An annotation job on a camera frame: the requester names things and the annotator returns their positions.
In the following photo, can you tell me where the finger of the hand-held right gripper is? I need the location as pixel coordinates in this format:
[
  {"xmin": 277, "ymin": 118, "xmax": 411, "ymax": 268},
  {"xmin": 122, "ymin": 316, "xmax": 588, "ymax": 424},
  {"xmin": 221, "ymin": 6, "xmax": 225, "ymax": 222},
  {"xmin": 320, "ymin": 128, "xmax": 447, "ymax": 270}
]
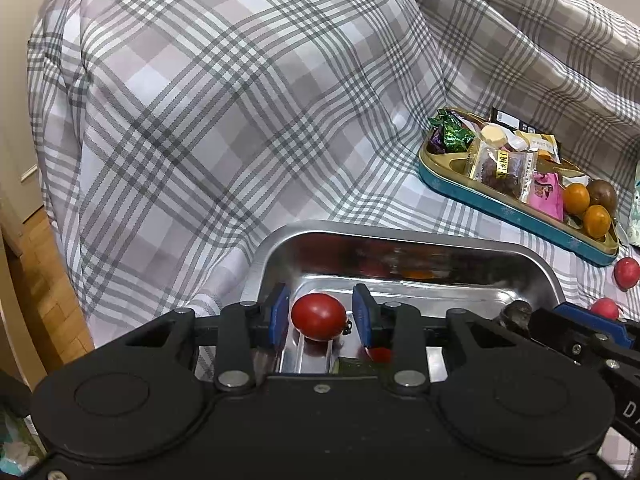
[
  {"xmin": 554, "ymin": 303, "xmax": 635, "ymax": 348},
  {"xmin": 529, "ymin": 308, "xmax": 609, "ymax": 361}
]

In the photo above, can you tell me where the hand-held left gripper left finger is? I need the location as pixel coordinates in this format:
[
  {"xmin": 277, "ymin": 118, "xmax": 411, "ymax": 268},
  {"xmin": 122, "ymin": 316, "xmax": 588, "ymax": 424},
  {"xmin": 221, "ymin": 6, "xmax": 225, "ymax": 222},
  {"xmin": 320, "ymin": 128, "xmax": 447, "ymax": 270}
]
[{"xmin": 120, "ymin": 282, "xmax": 292, "ymax": 393}]

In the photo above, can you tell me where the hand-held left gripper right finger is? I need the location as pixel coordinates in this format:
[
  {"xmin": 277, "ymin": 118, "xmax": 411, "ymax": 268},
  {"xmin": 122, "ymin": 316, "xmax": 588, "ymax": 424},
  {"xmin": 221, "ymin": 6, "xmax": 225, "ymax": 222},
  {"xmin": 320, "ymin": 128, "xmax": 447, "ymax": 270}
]
[{"xmin": 351, "ymin": 284, "xmax": 523, "ymax": 390}]

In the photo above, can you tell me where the dark round fruit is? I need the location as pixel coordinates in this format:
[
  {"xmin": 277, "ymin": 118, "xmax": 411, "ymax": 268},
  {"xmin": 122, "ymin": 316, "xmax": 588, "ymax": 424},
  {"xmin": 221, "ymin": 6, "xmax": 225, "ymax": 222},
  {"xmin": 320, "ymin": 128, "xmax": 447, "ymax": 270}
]
[{"xmin": 492, "ymin": 300, "xmax": 534, "ymax": 332}]

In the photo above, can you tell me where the cucumber chunk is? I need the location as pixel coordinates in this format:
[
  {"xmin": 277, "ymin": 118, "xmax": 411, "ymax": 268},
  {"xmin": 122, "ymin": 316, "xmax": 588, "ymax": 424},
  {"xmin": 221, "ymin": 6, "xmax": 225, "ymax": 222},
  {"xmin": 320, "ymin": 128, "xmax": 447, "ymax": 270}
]
[{"xmin": 336, "ymin": 356, "xmax": 381, "ymax": 373}]

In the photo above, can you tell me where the stainless steel tray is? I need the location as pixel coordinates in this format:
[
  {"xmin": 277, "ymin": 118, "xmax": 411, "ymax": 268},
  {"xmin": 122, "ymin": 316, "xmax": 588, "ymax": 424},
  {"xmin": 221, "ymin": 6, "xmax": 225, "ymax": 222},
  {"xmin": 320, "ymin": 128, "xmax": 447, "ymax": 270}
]
[{"xmin": 240, "ymin": 220, "xmax": 568, "ymax": 386}]

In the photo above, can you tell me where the small orange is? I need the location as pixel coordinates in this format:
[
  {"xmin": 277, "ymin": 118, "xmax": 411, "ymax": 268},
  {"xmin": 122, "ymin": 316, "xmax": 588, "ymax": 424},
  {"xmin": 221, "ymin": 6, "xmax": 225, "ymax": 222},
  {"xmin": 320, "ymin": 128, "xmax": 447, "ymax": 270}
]
[
  {"xmin": 563, "ymin": 183, "xmax": 592, "ymax": 216},
  {"xmin": 582, "ymin": 204, "xmax": 613, "ymax": 239}
]

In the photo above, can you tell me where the white cartoon thermos bottle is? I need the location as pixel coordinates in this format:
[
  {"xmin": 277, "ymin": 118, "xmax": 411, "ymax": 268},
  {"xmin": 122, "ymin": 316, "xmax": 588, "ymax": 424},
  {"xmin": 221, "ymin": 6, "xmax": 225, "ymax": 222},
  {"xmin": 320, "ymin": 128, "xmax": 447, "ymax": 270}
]
[{"xmin": 627, "ymin": 162, "xmax": 640, "ymax": 248}]

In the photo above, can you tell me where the brown kiwi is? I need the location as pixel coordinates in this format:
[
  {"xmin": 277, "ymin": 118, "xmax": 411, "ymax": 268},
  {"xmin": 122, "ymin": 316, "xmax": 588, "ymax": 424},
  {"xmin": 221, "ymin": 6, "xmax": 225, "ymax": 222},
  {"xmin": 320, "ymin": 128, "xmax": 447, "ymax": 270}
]
[{"xmin": 586, "ymin": 178, "xmax": 619, "ymax": 211}]

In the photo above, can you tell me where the pink snack packet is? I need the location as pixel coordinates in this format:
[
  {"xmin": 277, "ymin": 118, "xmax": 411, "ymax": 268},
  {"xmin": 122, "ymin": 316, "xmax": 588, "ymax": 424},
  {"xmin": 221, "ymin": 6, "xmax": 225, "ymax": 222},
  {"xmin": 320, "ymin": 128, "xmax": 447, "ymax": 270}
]
[{"xmin": 527, "ymin": 171, "xmax": 566, "ymax": 222}]

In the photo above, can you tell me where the blue tin tray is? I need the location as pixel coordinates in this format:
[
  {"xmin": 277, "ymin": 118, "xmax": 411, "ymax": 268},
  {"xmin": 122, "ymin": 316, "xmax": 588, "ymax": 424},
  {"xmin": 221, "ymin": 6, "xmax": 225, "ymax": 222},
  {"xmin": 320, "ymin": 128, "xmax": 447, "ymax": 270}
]
[{"xmin": 418, "ymin": 106, "xmax": 622, "ymax": 267}]

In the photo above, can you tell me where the clear dried fruit packet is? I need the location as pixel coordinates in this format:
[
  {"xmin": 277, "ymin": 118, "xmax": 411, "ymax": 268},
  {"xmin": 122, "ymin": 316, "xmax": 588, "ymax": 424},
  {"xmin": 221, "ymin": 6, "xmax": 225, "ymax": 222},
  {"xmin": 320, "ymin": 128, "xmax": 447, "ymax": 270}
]
[{"xmin": 467, "ymin": 139, "xmax": 537, "ymax": 201}]

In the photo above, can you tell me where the yellow pastry packet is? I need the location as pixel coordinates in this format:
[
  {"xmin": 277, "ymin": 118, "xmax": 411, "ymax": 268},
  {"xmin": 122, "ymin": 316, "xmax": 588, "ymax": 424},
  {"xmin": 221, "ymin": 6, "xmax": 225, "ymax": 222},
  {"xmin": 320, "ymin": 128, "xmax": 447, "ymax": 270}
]
[{"xmin": 515, "ymin": 130, "xmax": 560, "ymax": 157}]

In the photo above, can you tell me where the purple foil candy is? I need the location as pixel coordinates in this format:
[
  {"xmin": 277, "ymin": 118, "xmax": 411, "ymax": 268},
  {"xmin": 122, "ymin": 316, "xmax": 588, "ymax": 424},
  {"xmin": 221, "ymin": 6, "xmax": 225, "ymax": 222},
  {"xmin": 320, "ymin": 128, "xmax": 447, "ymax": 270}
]
[{"xmin": 425, "ymin": 127, "xmax": 448, "ymax": 155}]

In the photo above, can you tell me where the green foil candy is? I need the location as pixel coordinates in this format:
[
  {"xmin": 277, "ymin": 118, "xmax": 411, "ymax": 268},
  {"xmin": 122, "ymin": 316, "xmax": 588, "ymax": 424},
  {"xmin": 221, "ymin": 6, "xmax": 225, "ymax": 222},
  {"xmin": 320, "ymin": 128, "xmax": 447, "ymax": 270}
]
[{"xmin": 429, "ymin": 108, "xmax": 477, "ymax": 153}]

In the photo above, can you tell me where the white wrapped candy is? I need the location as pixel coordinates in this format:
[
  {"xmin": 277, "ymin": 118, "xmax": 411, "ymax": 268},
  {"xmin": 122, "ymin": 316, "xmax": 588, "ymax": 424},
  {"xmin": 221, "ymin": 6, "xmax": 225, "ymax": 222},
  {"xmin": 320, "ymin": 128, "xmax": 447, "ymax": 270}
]
[{"xmin": 479, "ymin": 124, "xmax": 510, "ymax": 148}]

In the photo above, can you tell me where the black snack packet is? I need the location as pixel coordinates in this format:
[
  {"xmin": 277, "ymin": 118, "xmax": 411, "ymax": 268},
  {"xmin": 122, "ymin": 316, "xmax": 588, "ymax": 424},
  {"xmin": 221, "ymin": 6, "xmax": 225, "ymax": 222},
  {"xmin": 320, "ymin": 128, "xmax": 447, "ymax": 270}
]
[{"xmin": 490, "ymin": 107, "xmax": 538, "ymax": 133}]

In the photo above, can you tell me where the grey plaid blanket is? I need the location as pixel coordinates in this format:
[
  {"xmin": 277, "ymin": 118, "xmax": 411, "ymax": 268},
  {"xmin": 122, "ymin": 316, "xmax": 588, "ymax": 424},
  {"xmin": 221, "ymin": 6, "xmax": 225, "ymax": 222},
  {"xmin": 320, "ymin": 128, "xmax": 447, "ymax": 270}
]
[{"xmin": 26, "ymin": 0, "xmax": 640, "ymax": 478}]

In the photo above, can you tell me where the pale green patterned cloth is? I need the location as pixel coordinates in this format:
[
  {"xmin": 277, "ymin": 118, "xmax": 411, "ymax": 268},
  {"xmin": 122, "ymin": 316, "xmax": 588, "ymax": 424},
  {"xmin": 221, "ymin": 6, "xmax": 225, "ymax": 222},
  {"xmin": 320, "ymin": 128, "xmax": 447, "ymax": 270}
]
[{"xmin": 0, "ymin": 400, "xmax": 48, "ymax": 478}]

